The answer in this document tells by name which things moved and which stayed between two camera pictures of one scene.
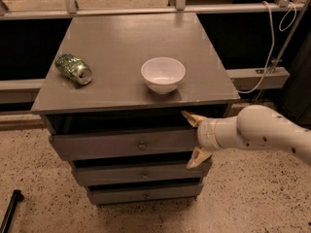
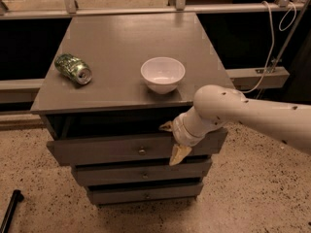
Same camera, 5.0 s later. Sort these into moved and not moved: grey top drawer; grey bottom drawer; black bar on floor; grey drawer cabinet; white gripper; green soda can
Moved: white gripper; grey top drawer
Not moved: black bar on floor; grey bottom drawer; green soda can; grey drawer cabinet
